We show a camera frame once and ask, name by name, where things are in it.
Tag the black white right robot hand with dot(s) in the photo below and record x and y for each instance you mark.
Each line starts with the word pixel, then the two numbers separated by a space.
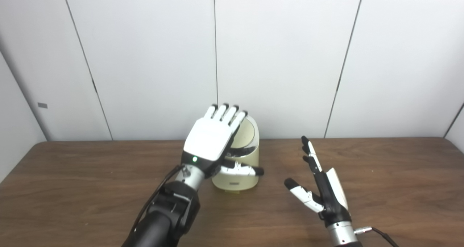
pixel 333 200

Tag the cream-colored plastic bin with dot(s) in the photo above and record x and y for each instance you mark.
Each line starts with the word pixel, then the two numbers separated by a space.
pixel 235 183

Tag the small grey wall label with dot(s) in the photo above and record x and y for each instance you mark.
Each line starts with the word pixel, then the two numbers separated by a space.
pixel 42 105

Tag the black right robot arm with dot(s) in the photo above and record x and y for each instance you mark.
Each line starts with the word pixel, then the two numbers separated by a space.
pixel 342 234

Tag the yellowish tape piece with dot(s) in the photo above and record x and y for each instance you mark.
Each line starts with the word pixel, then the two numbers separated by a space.
pixel 232 192

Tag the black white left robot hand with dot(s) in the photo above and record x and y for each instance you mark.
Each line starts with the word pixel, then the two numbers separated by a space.
pixel 208 138

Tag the round cream bin lid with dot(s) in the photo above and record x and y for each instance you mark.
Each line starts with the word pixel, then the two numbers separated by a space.
pixel 248 132

